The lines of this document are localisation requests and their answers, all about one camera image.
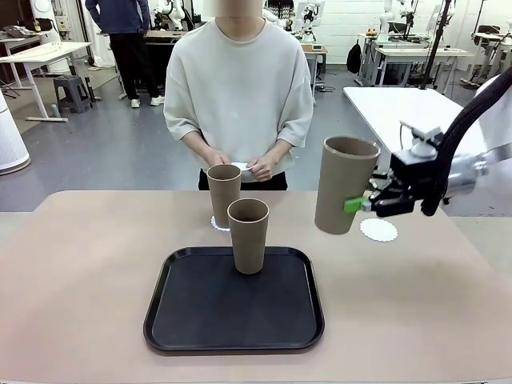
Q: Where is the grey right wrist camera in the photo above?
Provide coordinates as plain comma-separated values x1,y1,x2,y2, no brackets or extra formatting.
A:
399,121,446,159

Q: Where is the dark background desk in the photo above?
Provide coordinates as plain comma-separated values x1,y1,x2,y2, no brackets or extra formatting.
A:
144,30,189,87

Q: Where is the person's left forearm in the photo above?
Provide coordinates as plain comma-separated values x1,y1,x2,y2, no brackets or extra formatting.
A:
266,138,293,163

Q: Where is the black plastic serving tray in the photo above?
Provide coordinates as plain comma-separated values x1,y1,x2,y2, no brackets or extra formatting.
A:
142,246,326,353

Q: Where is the black backpack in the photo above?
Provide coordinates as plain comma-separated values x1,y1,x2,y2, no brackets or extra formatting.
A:
346,38,363,74

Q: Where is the person in patterned sweater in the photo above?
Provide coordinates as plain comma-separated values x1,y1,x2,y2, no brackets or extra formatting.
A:
262,0,298,30

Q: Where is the person's left hand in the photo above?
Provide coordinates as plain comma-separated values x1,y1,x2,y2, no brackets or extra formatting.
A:
246,154,279,182

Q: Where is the grey cloth bundle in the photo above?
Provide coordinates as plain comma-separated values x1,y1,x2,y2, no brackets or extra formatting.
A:
2,24,31,39

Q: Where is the tall tan cup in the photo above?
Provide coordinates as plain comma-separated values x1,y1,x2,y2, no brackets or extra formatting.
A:
226,198,270,275
314,135,382,236
206,162,243,230

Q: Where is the person's right forearm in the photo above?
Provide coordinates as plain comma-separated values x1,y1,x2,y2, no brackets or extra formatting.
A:
180,131,215,163

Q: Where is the white wall electrical box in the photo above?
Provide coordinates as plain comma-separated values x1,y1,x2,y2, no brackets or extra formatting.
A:
58,14,73,42

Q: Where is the person's right hand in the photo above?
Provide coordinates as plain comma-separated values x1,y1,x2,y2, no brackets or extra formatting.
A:
206,154,235,171

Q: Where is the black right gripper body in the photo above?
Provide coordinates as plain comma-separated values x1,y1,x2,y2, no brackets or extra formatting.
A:
374,151,441,219

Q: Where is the small wooden side table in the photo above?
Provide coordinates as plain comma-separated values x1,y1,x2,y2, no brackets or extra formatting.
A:
300,44,329,106

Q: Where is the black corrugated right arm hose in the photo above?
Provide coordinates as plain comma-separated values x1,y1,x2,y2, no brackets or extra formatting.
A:
419,65,512,218

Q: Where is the person in beige sweatshirt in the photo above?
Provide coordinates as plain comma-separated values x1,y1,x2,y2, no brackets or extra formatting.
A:
162,0,314,192

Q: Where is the black stand pole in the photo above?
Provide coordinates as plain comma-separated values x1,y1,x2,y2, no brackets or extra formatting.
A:
418,0,455,91

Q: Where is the white ribbed cylinder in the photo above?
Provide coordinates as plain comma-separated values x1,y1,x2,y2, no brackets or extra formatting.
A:
0,94,31,176

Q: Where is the person in dark blue top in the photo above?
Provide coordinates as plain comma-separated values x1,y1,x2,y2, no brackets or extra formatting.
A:
85,0,166,109

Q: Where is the tall white cylinder unit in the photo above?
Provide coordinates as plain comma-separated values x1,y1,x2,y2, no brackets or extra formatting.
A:
34,0,72,77

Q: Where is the large white table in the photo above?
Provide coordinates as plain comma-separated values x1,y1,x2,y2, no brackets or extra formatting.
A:
342,86,487,173

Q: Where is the white desk with white legs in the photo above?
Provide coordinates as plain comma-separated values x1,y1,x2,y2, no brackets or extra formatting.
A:
0,41,94,123

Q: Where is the white lab desk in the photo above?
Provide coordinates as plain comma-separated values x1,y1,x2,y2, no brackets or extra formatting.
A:
470,30,512,96
371,44,475,88

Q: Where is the grey plastic stool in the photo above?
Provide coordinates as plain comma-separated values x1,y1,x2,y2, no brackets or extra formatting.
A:
53,74,94,114

